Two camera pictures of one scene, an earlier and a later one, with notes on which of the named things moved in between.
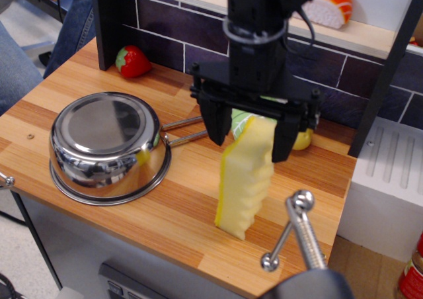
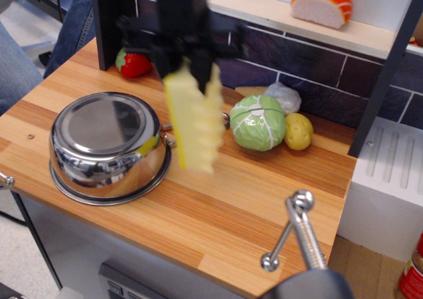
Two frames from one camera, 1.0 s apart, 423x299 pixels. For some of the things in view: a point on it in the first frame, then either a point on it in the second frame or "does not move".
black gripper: x=256 y=78 → x=166 y=36
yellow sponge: x=246 y=172 → x=198 y=114
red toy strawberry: x=131 y=61 does not move
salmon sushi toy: x=328 y=6 does not move
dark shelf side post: x=386 y=83 does not move
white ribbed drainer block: x=383 y=210 does not move
